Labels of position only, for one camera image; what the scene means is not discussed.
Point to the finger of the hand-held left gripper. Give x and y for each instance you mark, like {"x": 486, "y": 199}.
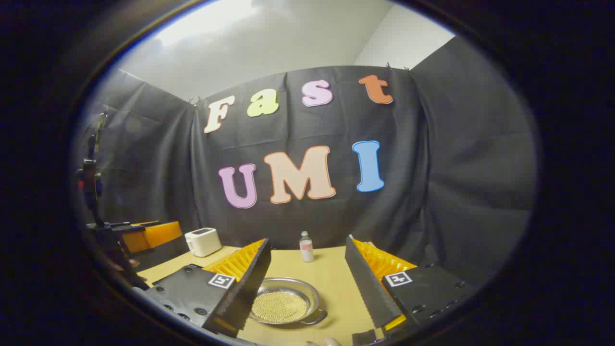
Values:
{"x": 153, "y": 235}

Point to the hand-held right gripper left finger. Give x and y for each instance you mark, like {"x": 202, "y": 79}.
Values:
{"x": 245, "y": 293}

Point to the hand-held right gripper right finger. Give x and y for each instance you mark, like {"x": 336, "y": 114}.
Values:
{"x": 370, "y": 288}

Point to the stainless steel pot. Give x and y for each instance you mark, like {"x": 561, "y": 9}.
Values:
{"x": 310, "y": 290}

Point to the pile of yellow soybeans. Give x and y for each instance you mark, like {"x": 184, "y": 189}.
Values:
{"x": 281, "y": 307}

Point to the white toaster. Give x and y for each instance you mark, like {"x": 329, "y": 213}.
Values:
{"x": 202, "y": 242}

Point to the clear bottle pink label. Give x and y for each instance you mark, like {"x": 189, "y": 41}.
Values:
{"x": 306, "y": 250}

